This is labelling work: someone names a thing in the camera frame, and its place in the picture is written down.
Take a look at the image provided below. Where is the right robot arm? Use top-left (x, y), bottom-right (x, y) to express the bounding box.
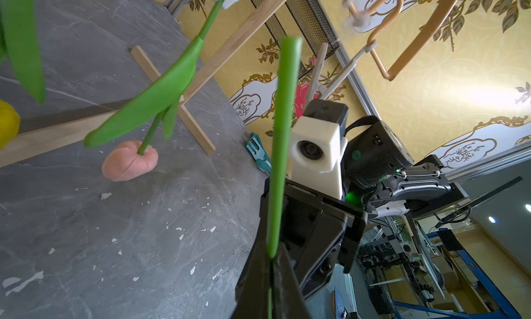
top-left (280, 116), bottom-right (466, 298)

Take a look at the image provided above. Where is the yellow tulip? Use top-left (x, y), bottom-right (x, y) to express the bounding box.
top-left (0, 0), bottom-right (46, 150)

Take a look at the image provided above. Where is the black wire mesh basket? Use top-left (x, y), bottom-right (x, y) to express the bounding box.
top-left (257, 0), bottom-right (340, 64)

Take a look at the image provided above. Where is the wooden clothes rack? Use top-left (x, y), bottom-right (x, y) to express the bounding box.
top-left (0, 0), bottom-right (300, 168)

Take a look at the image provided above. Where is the pink tulip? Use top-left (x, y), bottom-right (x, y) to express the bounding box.
top-left (84, 0), bottom-right (222, 181)

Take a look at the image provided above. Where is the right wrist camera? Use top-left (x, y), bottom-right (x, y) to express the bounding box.
top-left (290, 99), bottom-right (348, 199)

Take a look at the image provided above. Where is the grey clothes peg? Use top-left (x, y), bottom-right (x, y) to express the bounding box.
top-left (304, 40), bottom-right (378, 106)

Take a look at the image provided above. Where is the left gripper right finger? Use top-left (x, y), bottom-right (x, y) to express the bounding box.
top-left (271, 242), bottom-right (311, 318)

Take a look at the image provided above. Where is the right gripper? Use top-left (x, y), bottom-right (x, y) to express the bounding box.
top-left (279, 180), bottom-right (367, 298)

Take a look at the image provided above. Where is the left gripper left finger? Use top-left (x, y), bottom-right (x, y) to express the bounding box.
top-left (231, 242), bottom-right (272, 318)

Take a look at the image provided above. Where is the teal garden fork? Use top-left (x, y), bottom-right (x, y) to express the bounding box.
top-left (245, 132), bottom-right (272, 175)

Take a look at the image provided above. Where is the orange curved clip hanger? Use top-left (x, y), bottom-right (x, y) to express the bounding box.
top-left (342, 0), bottom-right (467, 82)

